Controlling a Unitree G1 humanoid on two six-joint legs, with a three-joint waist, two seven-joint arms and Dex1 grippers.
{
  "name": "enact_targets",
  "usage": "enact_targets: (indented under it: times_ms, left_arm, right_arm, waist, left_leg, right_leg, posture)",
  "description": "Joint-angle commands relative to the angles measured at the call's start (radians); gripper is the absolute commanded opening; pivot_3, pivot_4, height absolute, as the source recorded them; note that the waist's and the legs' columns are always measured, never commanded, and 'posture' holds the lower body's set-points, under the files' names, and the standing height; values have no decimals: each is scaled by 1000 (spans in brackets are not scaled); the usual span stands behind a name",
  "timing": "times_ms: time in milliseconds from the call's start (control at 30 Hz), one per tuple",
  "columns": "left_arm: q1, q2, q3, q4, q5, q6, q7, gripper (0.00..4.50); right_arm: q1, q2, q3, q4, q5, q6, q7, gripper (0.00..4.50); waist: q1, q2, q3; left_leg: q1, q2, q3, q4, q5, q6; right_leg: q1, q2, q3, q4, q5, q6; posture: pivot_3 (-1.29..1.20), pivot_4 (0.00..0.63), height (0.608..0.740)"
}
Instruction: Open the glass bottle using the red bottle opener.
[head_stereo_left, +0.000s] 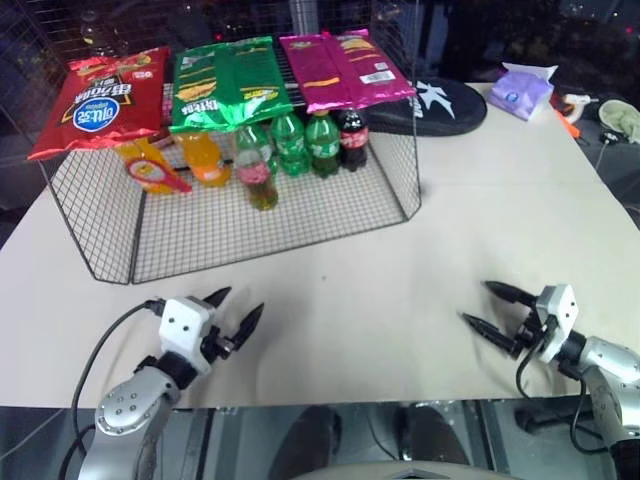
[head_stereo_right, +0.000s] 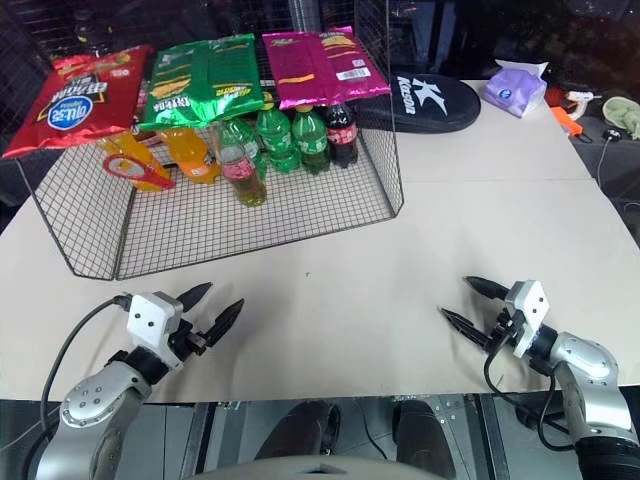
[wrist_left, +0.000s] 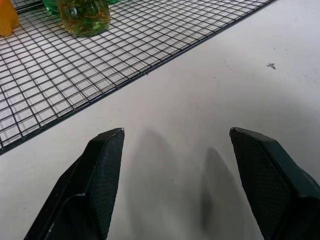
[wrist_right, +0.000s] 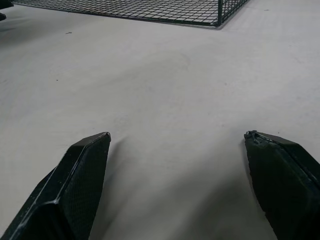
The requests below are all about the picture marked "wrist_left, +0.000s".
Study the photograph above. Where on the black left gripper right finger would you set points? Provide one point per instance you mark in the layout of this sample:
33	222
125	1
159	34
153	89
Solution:
267	180

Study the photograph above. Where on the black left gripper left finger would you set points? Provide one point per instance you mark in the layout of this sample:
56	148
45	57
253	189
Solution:
95	185

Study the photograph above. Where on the clear glass bottle yellow-green liquid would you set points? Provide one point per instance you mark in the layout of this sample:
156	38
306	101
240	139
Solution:
83	17

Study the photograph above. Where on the green glass bottle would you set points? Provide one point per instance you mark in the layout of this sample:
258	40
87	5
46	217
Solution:
51	6

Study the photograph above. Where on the orange plastic object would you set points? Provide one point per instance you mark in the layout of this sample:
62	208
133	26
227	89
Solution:
7	18

